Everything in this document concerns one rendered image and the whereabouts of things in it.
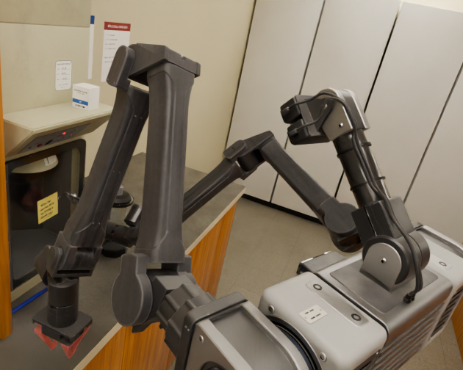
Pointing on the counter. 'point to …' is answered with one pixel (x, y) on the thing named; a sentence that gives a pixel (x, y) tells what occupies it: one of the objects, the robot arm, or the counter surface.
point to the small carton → (85, 96)
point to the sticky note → (47, 208)
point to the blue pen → (29, 300)
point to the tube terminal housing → (39, 75)
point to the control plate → (53, 138)
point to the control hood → (48, 123)
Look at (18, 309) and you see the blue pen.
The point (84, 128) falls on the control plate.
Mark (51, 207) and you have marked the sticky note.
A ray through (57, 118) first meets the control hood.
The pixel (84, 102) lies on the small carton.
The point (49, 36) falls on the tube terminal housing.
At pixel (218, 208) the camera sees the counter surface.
